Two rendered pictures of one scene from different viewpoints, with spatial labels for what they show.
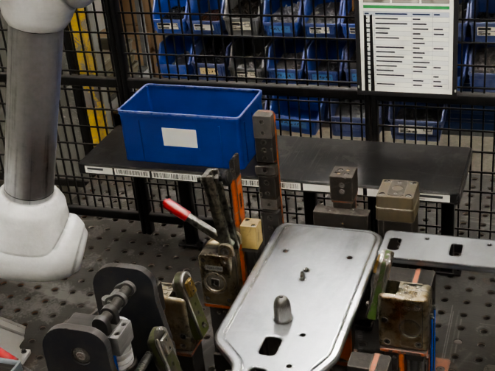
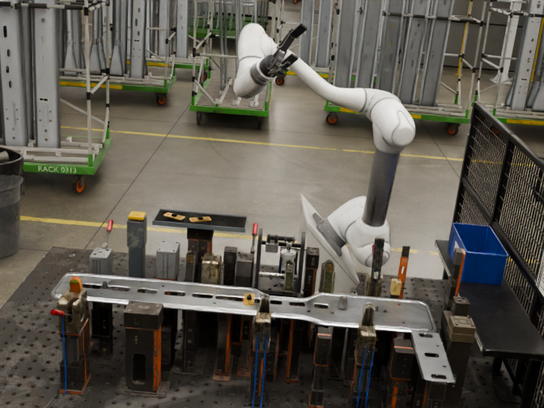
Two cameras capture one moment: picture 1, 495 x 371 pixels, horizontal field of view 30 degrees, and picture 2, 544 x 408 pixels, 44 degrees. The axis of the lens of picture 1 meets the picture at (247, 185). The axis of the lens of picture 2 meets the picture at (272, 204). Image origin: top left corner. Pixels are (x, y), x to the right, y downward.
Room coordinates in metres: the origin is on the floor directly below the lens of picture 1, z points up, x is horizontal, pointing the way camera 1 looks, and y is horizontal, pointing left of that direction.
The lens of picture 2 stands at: (0.30, -1.99, 2.21)
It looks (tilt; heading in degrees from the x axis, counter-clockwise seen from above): 21 degrees down; 70
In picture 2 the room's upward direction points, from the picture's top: 4 degrees clockwise
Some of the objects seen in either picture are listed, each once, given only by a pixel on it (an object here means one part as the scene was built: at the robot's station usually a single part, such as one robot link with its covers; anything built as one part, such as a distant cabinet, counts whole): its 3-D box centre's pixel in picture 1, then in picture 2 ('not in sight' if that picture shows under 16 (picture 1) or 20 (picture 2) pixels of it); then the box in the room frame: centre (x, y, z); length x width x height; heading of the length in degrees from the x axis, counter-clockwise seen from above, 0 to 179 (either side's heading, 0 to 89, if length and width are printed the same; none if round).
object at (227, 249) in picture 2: not in sight; (227, 293); (1.01, 0.32, 0.90); 0.05 x 0.05 x 0.40; 69
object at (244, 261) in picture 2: not in sight; (243, 299); (1.06, 0.28, 0.89); 0.13 x 0.11 x 0.38; 69
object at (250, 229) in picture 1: (258, 298); (390, 322); (1.57, 0.00, 0.88); 0.04 x 0.04 x 0.36; 69
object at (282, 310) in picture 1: (282, 311); (342, 303); (1.33, -0.04, 1.02); 0.03 x 0.03 x 0.07
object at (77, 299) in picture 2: not in sight; (74, 342); (0.40, 0.13, 0.88); 0.15 x 0.11 x 0.36; 69
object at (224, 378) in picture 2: not in sight; (225, 334); (0.94, 0.11, 0.84); 0.17 x 0.06 x 0.29; 69
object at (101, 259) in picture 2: not in sight; (101, 293); (0.53, 0.46, 0.88); 0.11 x 0.10 x 0.36; 69
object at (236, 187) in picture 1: (244, 263); (397, 304); (1.60, 0.02, 0.95); 0.03 x 0.01 x 0.50; 159
